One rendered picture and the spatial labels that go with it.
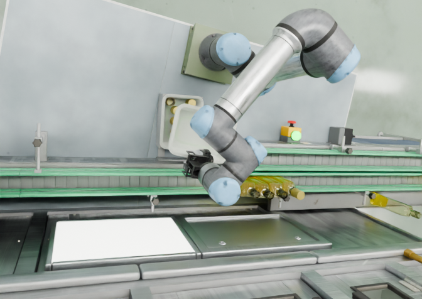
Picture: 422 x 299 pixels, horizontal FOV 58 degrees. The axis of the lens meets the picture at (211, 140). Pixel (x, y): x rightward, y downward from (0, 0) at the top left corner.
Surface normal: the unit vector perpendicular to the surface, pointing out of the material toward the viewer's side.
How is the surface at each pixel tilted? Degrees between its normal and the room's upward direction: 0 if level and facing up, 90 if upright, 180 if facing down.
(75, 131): 0
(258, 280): 0
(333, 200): 0
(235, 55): 8
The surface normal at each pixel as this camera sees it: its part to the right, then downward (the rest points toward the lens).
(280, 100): 0.33, 0.15
